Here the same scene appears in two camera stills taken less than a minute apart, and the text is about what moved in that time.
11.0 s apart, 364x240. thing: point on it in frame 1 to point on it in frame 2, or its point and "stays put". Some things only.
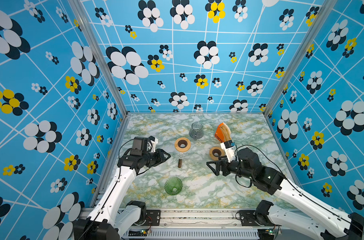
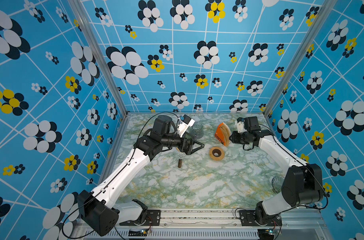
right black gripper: (225, 163) to (234, 137)
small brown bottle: (180, 160) stays put
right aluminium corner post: (315, 25) stays put
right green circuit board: (266, 234) stays put
